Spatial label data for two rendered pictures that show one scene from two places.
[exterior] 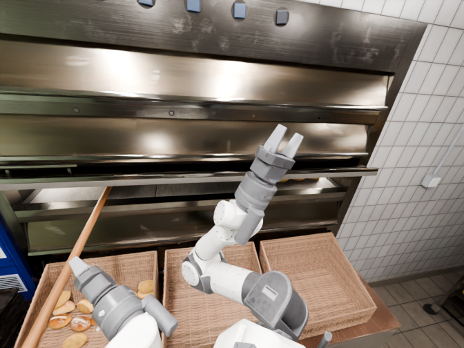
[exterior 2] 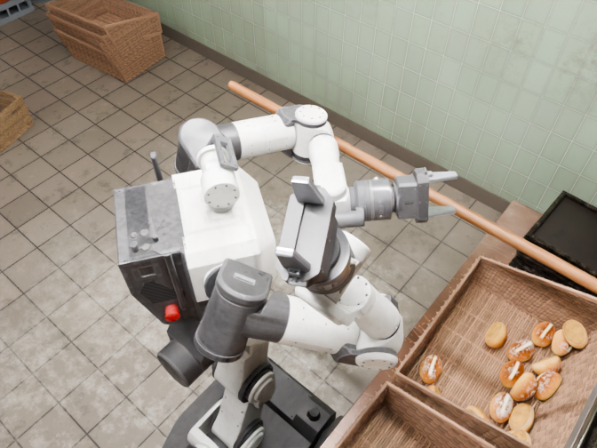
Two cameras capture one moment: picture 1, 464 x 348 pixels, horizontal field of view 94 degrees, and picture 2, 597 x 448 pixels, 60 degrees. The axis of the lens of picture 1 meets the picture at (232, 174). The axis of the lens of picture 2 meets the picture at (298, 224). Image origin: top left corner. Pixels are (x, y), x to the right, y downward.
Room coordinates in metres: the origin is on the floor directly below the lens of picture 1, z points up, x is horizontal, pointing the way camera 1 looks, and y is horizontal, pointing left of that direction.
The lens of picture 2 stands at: (0.80, -0.33, 2.18)
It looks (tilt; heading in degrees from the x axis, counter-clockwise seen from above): 50 degrees down; 146
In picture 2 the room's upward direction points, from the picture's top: straight up
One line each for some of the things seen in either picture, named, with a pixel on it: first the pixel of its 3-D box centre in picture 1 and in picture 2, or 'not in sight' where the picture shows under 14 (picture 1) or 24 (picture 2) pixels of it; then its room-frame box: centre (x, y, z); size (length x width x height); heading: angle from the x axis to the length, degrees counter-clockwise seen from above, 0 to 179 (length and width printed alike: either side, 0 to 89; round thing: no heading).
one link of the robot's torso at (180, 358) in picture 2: not in sight; (211, 326); (0.15, -0.15, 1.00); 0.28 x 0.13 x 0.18; 105
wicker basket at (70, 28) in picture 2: not in sight; (105, 28); (-2.74, 0.46, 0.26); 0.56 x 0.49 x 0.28; 22
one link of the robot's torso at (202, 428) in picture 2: not in sight; (226, 435); (0.16, -0.20, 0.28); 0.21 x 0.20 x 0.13; 105
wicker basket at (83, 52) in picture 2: not in sight; (111, 43); (-2.75, 0.47, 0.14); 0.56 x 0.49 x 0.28; 22
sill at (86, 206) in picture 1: (208, 199); not in sight; (1.01, 0.12, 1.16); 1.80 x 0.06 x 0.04; 106
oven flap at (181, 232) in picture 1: (208, 221); not in sight; (0.99, 0.11, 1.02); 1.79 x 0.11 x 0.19; 106
